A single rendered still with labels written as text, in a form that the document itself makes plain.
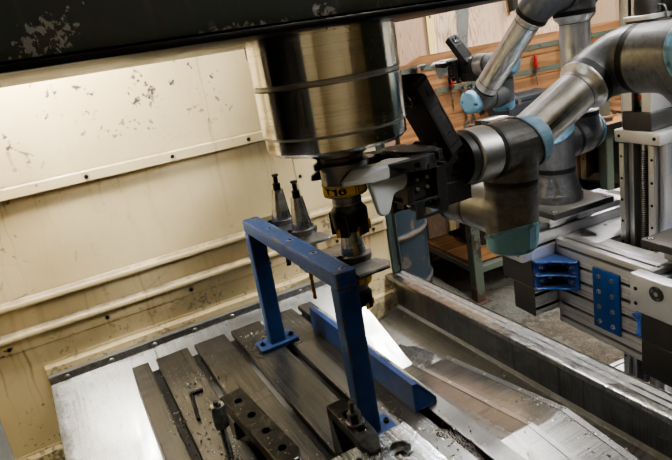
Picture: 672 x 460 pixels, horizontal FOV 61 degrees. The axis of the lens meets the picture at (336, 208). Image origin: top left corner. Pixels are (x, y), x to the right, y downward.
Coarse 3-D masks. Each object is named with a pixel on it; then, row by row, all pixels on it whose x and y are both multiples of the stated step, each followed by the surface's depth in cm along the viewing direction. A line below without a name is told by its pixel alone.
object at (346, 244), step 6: (354, 234) 98; (342, 240) 99; (348, 240) 98; (354, 240) 98; (360, 240) 99; (342, 246) 99; (348, 246) 98; (354, 246) 98; (360, 246) 99; (342, 252) 100; (348, 252) 99; (354, 252) 98; (360, 252) 99
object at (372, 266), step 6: (372, 258) 99; (378, 258) 98; (360, 264) 97; (366, 264) 97; (372, 264) 96; (378, 264) 96; (384, 264) 95; (360, 270) 94; (366, 270) 94; (372, 270) 94; (378, 270) 94; (360, 276) 93; (366, 276) 93
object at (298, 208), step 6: (294, 198) 117; (300, 198) 117; (294, 204) 117; (300, 204) 117; (294, 210) 117; (300, 210) 117; (306, 210) 118; (294, 216) 118; (300, 216) 117; (306, 216) 118; (294, 222) 118; (300, 222) 117; (306, 222) 118; (294, 228) 118; (300, 228) 118; (306, 228) 118
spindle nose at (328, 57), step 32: (320, 32) 52; (352, 32) 53; (384, 32) 55; (256, 64) 57; (288, 64) 54; (320, 64) 53; (352, 64) 54; (384, 64) 56; (256, 96) 59; (288, 96) 55; (320, 96) 54; (352, 96) 54; (384, 96) 56; (288, 128) 56; (320, 128) 55; (352, 128) 55; (384, 128) 57
